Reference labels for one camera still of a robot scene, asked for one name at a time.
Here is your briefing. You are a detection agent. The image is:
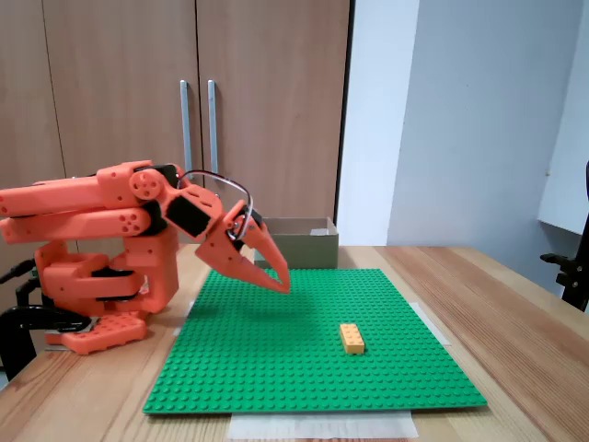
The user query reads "black stand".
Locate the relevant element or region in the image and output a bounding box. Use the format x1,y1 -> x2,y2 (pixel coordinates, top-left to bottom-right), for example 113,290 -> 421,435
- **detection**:
539,160 -> 589,315

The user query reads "black base cable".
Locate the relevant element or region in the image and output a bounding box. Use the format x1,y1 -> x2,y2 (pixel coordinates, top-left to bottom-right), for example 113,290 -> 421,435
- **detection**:
15,275 -> 45,308
0,260 -> 38,285

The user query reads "yellow lego block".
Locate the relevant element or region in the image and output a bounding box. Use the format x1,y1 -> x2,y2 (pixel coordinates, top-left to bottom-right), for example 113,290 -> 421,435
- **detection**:
339,323 -> 368,356

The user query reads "brown wooden cabinet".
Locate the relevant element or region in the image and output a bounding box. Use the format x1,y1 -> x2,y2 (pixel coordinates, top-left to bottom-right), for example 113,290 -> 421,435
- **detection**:
0,0 -> 356,277

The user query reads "green lego baseplate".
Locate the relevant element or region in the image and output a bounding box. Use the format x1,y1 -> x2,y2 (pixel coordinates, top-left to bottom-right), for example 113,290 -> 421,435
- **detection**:
142,268 -> 489,416

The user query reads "open cardboard box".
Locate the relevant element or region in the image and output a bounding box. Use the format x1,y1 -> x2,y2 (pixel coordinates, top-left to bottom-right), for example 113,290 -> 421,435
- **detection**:
251,215 -> 341,271

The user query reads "black table clamp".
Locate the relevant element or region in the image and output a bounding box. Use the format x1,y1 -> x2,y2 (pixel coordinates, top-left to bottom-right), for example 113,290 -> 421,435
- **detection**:
0,303 -> 93,383

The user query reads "silver cabinet door handle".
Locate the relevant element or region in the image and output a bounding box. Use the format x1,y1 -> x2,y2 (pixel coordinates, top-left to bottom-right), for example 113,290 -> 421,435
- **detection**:
179,79 -> 194,173
206,79 -> 221,175

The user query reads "narrow translucent tape strip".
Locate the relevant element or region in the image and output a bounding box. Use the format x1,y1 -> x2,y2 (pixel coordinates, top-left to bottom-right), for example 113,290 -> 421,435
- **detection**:
171,300 -> 197,338
412,301 -> 453,347

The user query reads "white board panel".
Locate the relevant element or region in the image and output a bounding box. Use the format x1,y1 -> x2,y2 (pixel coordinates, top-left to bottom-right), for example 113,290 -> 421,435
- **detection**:
537,0 -> 589,238

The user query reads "wide translucent tape strip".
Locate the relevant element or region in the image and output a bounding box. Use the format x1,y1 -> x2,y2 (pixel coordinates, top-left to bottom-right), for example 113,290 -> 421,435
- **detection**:
228,410 -> 420,441

